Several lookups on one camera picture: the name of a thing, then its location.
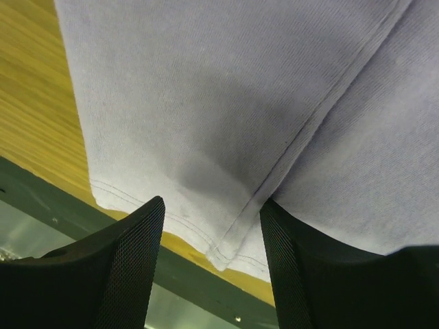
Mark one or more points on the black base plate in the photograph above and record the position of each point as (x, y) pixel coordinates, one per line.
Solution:
(37, 217)

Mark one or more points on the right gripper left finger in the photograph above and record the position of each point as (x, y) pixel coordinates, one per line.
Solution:
(101, 281)

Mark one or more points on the purple t shirt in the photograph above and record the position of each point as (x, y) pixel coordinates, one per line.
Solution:
(330, 108)

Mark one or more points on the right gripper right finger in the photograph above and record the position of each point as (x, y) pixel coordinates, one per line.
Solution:
(319, 282)

